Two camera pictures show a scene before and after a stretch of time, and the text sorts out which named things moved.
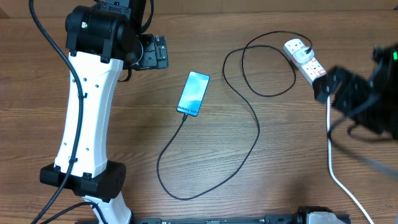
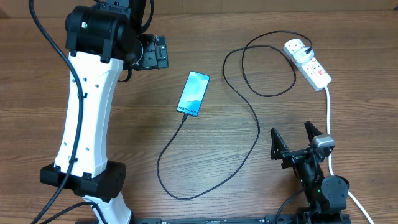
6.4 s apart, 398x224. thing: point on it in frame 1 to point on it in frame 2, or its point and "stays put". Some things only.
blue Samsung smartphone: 193,94 stays put
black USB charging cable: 272,47 stays put
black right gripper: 346,91 to 279,151
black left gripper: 157,54 stays put
